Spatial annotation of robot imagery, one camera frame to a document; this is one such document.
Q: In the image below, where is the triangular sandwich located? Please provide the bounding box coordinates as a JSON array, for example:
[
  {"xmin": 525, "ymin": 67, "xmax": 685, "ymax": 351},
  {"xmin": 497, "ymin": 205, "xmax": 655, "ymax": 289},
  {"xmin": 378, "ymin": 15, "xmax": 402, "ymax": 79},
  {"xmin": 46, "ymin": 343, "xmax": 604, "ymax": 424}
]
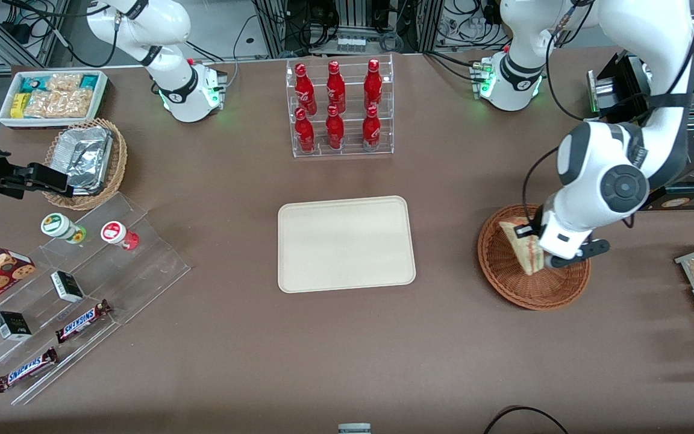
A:
[{"xmin": 499, "ymin": 218, "xmax": 545, "ymax": 276}]

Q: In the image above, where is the dark brown round wicker basket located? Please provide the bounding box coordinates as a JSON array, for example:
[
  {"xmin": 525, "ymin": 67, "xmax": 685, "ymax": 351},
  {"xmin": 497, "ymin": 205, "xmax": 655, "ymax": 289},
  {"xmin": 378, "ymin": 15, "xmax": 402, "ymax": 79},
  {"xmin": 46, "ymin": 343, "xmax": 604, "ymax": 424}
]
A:
[{"xmin": 478, "ymin": 204, "xmax": 592, "ymax": 311}]

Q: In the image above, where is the light tan wicker basket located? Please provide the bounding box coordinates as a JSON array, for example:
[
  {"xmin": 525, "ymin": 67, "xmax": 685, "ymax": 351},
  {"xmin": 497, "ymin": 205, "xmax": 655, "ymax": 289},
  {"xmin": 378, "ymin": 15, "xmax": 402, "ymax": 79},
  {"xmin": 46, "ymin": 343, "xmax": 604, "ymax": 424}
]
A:
[{"xmin": 42, "ymin": 118, "xmax": 128, "ymax": 211}]

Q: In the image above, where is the beige rectangular tray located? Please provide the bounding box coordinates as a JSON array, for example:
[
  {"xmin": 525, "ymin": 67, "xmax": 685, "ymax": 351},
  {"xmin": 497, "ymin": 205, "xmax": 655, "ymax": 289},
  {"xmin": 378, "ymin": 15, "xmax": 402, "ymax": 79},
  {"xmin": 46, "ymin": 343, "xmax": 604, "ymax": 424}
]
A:
[{"xmin": 278, "ymin": 196, "xmax": 416, "ymax": 294}]

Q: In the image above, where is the aluminium foil container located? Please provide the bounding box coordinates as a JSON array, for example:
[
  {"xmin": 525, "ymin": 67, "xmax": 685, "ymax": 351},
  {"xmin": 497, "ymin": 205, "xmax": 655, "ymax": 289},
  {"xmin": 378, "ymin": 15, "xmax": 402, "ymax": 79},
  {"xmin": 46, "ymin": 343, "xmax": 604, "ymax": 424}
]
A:
[{"xmin": 52, "ymin": 126, "xmax": 113, "ymax": 195}]

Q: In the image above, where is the green lid cup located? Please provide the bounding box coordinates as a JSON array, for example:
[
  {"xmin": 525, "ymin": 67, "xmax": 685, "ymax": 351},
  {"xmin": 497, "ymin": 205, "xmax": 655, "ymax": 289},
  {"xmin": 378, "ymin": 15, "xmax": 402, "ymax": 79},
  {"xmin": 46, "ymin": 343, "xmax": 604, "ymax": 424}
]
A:
[{"xmin": 41, "ymin": 213, "xmax": 88, "ymax": 245}]

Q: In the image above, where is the large clear cracker bag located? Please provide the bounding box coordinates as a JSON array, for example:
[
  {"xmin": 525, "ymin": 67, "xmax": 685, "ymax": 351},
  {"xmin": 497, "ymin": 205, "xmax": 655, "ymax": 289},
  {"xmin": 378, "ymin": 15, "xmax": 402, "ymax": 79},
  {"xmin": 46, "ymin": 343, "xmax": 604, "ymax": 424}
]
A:
[{"xmin": 24, "ymin": 89, "xmax": 95, "ymax": 119}]

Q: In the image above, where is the red lid cup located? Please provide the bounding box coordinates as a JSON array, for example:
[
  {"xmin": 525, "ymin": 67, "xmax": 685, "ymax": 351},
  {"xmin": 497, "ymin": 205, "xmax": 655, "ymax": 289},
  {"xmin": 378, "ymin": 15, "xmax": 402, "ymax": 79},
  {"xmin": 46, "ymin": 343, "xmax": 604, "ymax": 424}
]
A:
[{"xmin": 101, "ymin": 221, "xmax": 140, "ymax": 251}]

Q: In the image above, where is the small clear cracker bag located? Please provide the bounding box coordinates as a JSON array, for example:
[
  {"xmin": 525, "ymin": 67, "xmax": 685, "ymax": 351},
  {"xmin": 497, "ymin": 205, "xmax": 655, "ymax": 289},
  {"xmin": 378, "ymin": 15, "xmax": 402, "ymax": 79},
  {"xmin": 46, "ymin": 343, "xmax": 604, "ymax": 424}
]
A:
[{"xmin": 45, "ymin": 73, "xmax": 83, "ymax": 93}]

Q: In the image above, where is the small black white box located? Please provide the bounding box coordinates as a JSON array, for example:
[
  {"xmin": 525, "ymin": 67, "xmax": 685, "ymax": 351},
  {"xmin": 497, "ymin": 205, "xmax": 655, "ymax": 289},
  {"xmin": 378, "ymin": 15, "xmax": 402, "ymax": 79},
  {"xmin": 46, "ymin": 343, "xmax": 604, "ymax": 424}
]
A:
[
  {"xmin": 51, "ymin": 271, "xmax": 85, "ymax": 303},
  {"xmin": 0, "ymin": 311, "xmax": 33, "ymax": 342}
]

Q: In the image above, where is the white snack bin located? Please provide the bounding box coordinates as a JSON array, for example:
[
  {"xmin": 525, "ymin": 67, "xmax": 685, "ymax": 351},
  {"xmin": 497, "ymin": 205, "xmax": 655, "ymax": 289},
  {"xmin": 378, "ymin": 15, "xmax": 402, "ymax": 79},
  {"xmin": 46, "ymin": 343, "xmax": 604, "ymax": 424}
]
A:
[{"xmin": 0, "ymin": 70, "xmax": 109, "ymax": 130}]

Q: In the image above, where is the clear acrylic stepped display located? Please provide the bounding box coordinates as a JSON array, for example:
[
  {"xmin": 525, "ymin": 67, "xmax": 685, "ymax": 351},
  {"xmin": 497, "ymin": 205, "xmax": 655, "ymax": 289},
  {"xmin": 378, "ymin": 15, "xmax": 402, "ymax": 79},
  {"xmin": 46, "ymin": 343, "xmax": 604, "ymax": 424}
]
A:
[{"xmin": 0, "ymin": 192, "xmax": 192, "ymax": 406}]

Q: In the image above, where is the Snickers chocolate bar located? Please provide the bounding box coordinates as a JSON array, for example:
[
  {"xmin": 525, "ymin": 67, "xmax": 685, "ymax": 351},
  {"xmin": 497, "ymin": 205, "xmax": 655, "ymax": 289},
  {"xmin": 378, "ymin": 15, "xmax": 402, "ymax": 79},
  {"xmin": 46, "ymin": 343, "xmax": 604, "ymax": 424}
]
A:
[
  {"xmin": 55, "ymin": 300, "xmax": 113, "ymax": 344},
  {"xmin": 0, "ymin": 347, "xmax": 60, "ymax": 394}
]

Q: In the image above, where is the black machine with yellow panel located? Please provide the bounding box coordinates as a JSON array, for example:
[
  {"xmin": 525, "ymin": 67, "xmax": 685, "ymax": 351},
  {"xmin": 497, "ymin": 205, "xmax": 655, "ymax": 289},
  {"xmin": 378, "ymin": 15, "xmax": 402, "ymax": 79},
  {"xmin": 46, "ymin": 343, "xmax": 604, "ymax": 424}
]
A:
[{"xmin": 587, "ymin": 51, "xmax": 694, "ymax": 212}]

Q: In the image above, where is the red cola bottle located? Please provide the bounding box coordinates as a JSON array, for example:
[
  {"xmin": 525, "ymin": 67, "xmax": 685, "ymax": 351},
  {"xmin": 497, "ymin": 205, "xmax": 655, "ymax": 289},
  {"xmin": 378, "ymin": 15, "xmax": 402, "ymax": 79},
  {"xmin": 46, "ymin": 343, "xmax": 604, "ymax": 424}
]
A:
[
  {"xmin": 364, "ymin": 58, "xmax": 384, "ymax": 112},
  {"xmin": 295, "ymin": 107, "xmax": 316, "ymax": 154},
  {"xmin": 362, "ymin": 105, "xmax": 382, "ymax": 152},
  {"xmin": 326, "ymin": 105, "xmax": 345, "ymax": 151},
  {"xmin": 327, "ymin": 60, "xmax": 346, "ymax": 113},
  {"xmin": 295, "ymin": 63, "xmax": 317, "ymax": 115}
]

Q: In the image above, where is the clear acrylic bottle rack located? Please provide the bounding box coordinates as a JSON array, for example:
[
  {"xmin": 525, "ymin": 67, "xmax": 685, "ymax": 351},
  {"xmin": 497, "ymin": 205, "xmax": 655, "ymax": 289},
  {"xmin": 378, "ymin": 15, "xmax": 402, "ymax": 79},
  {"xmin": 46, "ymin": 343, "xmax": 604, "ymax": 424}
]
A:
[{"xmin": 286, "ymin": 54, "xmax": 395, "ymax": 159}]

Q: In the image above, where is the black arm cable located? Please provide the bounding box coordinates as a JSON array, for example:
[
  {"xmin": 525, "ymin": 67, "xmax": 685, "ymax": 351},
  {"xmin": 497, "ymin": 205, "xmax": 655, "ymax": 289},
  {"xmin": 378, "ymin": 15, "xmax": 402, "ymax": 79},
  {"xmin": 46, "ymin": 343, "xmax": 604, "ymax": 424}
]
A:
[{"xmin": 522, "ymin": 145, "xmax": 564, "ymax": 227}]

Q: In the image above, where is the black cable loop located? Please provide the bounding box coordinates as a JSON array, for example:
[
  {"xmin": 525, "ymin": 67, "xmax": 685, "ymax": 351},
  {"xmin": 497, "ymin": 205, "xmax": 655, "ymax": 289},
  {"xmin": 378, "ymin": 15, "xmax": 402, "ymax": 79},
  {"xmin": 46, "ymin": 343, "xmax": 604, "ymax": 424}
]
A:
[{"xmin": 483, "ymin": 406, "xmax": 571, "ymax": 434}]

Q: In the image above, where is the aluminium equipment frame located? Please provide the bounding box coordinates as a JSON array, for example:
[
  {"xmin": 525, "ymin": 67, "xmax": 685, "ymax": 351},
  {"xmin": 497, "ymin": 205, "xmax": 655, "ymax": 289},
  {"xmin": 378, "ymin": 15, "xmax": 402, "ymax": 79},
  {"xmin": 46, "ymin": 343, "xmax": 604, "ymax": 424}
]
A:
[{"xmin": 251, "ymin": 0, "xmax": 444, "ymax": 59}]

